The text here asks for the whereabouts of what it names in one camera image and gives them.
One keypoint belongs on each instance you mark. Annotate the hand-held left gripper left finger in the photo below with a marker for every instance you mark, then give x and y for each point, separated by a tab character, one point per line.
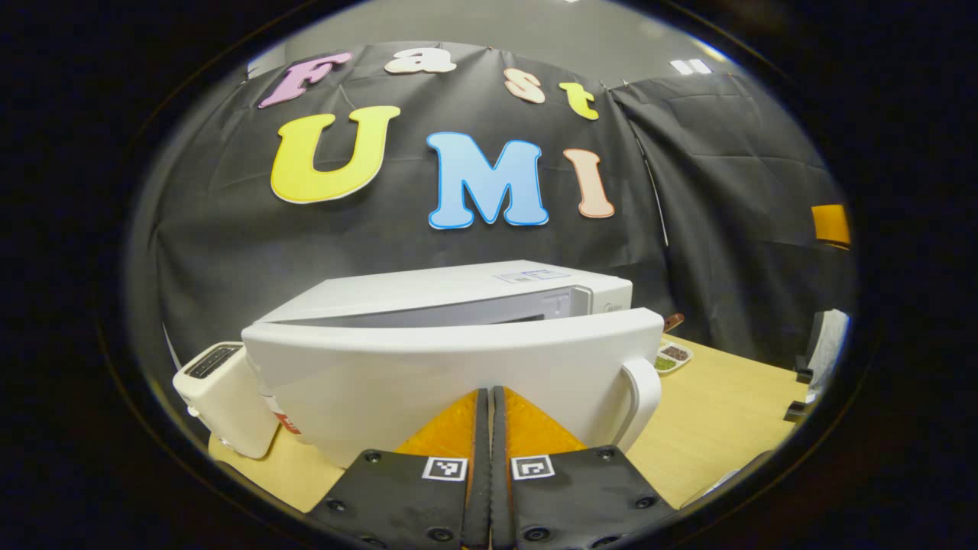
480	489

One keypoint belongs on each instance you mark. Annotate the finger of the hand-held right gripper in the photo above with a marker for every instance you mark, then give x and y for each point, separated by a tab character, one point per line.
831	224

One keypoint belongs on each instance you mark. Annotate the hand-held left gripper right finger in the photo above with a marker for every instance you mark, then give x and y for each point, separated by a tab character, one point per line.
500	489

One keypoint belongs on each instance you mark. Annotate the white microwave oven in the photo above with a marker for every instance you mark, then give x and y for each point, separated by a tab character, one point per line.
420	382

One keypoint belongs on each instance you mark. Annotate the black backdrop cloth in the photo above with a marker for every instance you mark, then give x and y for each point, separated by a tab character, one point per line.
726	191

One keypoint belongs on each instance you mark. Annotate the person's white shirt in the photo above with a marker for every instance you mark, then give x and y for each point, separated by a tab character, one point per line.
829	351

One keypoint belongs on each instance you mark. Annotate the brown wooden spoon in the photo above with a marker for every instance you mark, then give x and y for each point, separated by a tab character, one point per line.
674	321

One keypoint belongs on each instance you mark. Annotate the white divided dish of grains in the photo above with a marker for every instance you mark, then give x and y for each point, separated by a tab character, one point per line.
674	357

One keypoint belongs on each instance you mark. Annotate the white plate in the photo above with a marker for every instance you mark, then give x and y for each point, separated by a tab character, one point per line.
710	487

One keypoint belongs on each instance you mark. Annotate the small ceiling light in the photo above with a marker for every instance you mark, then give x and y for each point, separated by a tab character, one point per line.
691	66

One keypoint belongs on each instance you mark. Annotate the white toaster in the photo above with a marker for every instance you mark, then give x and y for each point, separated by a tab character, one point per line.
221	397

